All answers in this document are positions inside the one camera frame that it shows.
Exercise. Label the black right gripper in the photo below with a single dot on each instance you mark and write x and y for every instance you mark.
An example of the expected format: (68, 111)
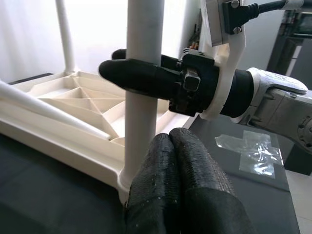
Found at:
(202, 80)

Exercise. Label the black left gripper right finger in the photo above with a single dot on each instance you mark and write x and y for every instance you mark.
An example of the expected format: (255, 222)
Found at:
(207, 195)

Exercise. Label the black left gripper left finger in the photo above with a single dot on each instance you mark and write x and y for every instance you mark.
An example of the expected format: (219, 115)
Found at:
(156, 195)

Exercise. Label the clear tape patch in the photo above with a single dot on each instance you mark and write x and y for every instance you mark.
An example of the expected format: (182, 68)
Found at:
(256, 151)

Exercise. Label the white plastic table top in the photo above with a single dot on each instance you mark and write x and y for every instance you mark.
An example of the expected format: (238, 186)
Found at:
(73, 97)

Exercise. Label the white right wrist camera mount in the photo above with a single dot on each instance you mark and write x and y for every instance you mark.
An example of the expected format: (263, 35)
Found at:
(234, 51)

